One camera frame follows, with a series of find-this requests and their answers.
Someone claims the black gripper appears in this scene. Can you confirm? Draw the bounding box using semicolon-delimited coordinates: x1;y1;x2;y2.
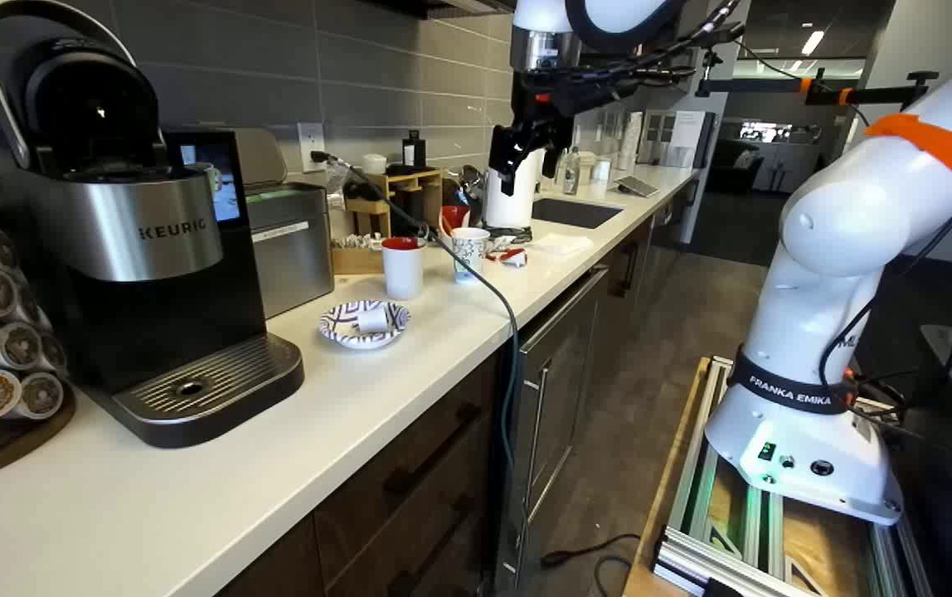
489;71;573;195

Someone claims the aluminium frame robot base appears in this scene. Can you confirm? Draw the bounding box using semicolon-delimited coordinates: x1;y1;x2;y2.
621;353;931;597

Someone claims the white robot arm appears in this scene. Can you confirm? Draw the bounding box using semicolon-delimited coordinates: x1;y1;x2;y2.
488;0;952;525

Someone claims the white mug red rim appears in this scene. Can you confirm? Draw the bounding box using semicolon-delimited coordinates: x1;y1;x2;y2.
381;236;422;298

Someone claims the white paper towel roll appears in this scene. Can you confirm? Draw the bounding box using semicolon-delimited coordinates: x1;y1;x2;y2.
483;149;545;233

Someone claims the black undermount sink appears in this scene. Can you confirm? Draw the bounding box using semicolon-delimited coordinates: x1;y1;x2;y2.
529;197;621;227

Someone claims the white patterned cup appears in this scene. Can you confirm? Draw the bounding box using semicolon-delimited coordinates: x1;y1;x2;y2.
449;226;489;283

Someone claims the small red white packet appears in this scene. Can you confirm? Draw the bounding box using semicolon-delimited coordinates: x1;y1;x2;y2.
498;247;528;268

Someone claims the dark glass bottle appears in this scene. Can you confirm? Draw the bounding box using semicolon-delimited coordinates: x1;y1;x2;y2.
401;128;424;168

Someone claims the wooden condiment organizer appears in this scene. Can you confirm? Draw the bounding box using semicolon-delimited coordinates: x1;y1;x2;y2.
341;165;445;237

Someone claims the stainless steel box appliance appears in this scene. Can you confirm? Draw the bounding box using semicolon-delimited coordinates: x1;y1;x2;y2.
245;183;334;319

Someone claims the black silver Keurig coffee maker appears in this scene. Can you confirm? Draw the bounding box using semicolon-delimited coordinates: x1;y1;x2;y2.
0;0;304;448

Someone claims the black power cable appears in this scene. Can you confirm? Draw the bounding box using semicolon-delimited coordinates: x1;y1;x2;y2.
313;149;643;597

